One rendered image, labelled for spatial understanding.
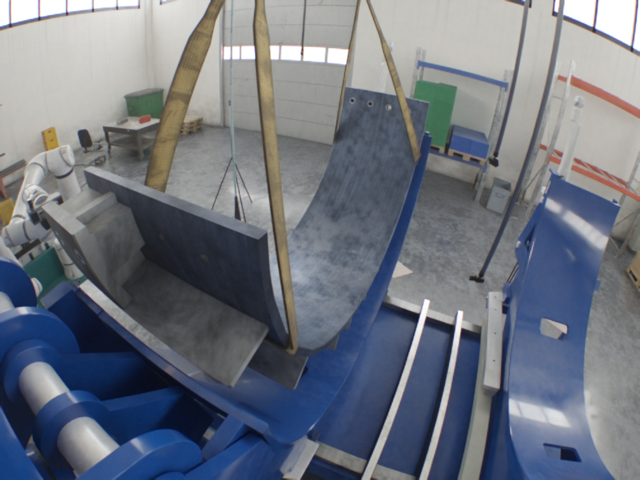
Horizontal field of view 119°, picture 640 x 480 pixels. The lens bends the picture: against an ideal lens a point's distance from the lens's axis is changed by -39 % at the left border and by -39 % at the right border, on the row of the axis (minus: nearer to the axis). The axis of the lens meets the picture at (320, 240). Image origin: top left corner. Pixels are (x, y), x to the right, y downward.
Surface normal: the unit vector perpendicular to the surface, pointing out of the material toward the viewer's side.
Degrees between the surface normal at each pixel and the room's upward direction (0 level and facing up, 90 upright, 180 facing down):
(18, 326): 90
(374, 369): 0
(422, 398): 0
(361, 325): 3
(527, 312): 30
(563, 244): 61
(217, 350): 16
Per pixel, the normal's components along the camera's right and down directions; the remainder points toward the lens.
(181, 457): 0.90, 0.30
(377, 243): -0.12, -0.53
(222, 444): 0.07, -0.81
